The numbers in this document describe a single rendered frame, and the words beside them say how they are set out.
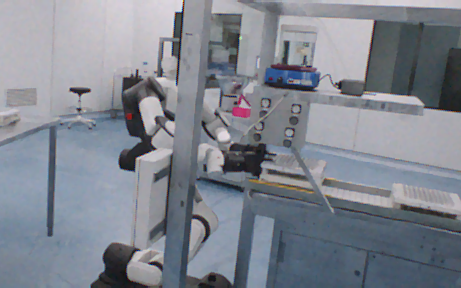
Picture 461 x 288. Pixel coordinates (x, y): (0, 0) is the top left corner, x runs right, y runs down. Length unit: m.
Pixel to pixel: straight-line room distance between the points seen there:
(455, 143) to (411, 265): 5.02
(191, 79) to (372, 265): 1.18
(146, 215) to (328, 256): 1.02
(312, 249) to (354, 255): 0.17
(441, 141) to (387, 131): 0.67
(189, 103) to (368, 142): 5.98
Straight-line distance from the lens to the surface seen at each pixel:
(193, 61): 1.27
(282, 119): 1.88
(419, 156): 7.08
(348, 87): 1.93
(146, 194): 1.26
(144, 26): 8.79
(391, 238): 1.99
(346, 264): 2.09
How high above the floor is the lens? 1.43
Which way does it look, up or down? 11 degrees down
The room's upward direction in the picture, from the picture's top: 5 degrees clockwise
